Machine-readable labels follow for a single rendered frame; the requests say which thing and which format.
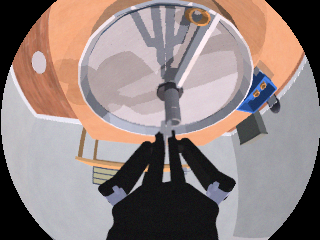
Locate blue crate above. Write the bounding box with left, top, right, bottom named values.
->
left=237, top=66, right=278, bottom=113

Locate grey metal bushing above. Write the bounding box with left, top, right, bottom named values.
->
left=164, top=97, right=180, bottom=111
left=164, top=88, right=180, bottom=102
left=165, top=108, right=181, bottom=127

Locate bronze bushing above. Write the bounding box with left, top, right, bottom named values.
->
left=253, top=89, right=260, bottom=97
left=185, top=8, right=211, bottom=26
left=260, top=80, right=266, bottom=89

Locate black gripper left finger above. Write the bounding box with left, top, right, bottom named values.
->
left=98, top=120, right=166, bottom=213

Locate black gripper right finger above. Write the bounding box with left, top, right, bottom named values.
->
left=166, top=120, right=236, bottom=212

